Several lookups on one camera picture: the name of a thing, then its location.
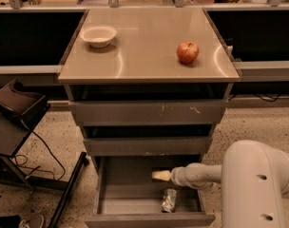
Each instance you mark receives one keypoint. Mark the grey bottom drawer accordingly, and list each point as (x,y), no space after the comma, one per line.
(127,196)

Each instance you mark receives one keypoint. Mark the grey drawer cabinet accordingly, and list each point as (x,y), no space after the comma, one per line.
(142,64)

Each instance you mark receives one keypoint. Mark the silver green soda can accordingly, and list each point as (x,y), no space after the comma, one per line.
(169,200)

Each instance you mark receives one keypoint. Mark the black device on side table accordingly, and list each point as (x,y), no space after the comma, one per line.
(21,107)

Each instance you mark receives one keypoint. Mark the grey drawer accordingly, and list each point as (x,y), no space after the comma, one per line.
(127,196)
(141,113)
(147,146)

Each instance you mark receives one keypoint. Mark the grey middle drawer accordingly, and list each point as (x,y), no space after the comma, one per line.
(147,146)

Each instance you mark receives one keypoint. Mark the white paper bowl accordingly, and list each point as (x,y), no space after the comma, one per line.
(98,36)

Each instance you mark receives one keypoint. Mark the dark side table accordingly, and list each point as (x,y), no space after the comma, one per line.
(12,137)

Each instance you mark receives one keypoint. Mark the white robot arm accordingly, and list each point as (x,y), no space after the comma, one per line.
(254,178)

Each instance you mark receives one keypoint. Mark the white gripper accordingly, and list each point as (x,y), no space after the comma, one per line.
(177,176)

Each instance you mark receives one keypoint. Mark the grey top drawer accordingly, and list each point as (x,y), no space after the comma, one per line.
(141,113)

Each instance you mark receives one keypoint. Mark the red apple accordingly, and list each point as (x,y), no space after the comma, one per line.
(187,52)

